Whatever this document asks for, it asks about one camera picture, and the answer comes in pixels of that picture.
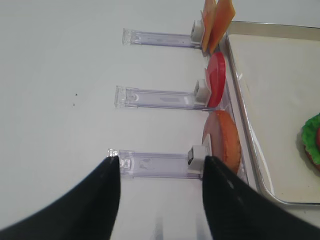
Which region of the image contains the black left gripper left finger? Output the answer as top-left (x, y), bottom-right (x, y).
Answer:
top-left (0, 156), bottom-right (121, 240)

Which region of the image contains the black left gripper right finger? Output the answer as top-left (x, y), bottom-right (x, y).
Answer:
top-left (202, 156), bottom-right (320, 240)

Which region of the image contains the green lettuce leaf on tray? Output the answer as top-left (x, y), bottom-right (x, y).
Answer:
top-left (301, 113), bottom-right (320, 165)

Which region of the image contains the red tomato slice on tray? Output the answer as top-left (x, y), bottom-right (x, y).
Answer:
top-left (315, 127), bottom-right (320, 150)

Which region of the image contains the clear acrylic tomato rack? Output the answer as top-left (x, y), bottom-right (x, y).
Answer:
top-left (114, 79), bottom-right (214, 111)

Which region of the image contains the red tomato slice in rack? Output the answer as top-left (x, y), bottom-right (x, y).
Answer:
top-left (206, 51), bottom-right (226, 108)

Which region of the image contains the clear acrylic cheese rack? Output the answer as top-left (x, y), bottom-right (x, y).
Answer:
top-left (122, 20), bottom-right (205, 48)

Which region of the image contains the orange cheese slice front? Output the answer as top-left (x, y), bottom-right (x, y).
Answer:
top-left (208, 0), bottom-right (236, 55)

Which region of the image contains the orange cheese slice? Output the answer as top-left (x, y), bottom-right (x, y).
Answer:
top-left (208, 0), bottom-right (236, 55)
top-left (201, 0), bottom-right (217, 53)

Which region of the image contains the orange cheese slice rear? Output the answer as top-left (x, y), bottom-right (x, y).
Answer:
top-left (201, 0), bottom-right (217, 53)

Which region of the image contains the clear acrylic bun rack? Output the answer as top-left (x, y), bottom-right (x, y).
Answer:
top-left (107, 145), bottom-right (213, 179)

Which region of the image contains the white rectangular serving tray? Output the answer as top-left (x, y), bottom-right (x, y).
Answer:
top-left (225, 21), bottom-right (320, 205)

